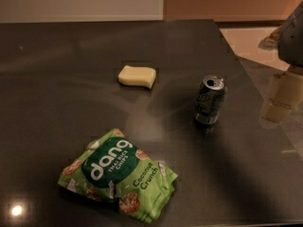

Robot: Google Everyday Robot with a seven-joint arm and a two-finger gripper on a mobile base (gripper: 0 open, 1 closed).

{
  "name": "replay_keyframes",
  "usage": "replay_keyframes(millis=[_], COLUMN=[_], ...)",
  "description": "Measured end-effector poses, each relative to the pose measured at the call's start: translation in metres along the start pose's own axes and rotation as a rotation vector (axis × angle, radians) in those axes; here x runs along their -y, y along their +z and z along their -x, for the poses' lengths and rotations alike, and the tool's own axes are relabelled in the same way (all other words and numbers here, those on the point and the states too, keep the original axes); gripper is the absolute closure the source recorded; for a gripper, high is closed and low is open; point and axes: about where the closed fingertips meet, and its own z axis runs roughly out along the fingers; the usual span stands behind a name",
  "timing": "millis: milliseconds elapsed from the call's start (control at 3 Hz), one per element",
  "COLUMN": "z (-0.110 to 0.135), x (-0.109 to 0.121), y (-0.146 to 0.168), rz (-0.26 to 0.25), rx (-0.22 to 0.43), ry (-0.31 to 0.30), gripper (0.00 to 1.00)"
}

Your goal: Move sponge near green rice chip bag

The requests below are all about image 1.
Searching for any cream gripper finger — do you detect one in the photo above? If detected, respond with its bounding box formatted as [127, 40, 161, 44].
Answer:
[261, 99, 292, 123]

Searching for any yellow sponge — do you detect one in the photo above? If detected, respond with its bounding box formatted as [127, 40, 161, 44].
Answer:
[117, 65, 156, 89]

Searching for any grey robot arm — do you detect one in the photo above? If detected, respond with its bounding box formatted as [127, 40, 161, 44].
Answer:
[261, 2, 303, 123]

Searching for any green rice chip bag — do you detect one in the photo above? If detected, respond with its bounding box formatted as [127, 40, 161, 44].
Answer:
[58, 128, 177, 223]

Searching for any open silver soda can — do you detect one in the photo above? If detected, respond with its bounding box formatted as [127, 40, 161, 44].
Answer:
[193, 75, 227, 125]

